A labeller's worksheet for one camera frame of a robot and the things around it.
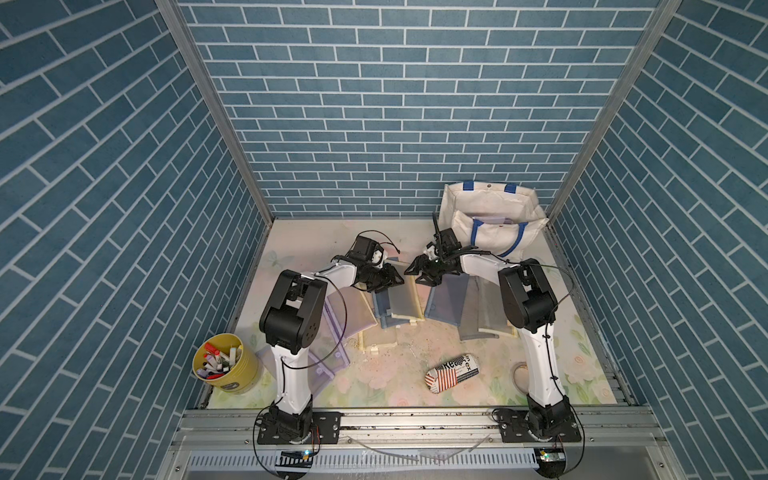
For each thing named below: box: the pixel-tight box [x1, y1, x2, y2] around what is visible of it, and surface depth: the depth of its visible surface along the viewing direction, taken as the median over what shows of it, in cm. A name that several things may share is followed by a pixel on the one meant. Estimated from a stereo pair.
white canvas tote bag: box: [438, 181, 549, 260], surface depth 103 cm
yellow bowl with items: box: [192, 333, 259, 394], surface depth 74 cm
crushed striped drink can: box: [425, 354, 481, 394], surface depth 82 cm
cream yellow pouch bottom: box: [357, 323, 398, 355], surface depth 91 cm
